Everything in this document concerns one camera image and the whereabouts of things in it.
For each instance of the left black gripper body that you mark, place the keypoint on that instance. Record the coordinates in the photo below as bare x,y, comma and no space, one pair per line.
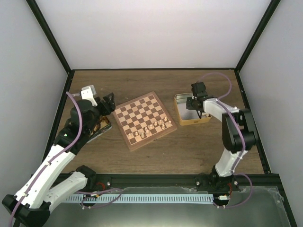
105,112

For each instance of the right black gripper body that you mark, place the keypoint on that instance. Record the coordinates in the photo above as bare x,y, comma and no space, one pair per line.
191,106

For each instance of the light wooden chess piece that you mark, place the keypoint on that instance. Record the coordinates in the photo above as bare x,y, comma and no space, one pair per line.
147,131

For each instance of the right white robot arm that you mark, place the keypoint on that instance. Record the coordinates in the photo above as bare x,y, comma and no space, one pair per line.
239,133

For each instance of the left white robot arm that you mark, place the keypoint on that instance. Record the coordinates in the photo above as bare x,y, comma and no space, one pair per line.
34,202

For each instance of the gold tin with dark pieces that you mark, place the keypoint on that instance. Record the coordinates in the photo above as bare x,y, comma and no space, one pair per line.
102,126

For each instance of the cream tin with light pieces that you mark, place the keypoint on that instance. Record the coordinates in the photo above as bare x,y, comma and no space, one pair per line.
185,116

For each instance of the wooden chessboard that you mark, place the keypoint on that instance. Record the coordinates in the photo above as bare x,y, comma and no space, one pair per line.
141,112

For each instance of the light blue slotted strip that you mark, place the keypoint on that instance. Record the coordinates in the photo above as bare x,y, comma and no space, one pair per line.
144,198

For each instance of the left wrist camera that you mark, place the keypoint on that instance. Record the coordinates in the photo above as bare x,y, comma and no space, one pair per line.
88,93

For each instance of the black enclosure frame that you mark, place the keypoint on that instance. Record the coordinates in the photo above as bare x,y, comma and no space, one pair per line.
252,43

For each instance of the black mounting rail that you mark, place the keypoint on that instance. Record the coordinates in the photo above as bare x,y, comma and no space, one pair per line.
200,181

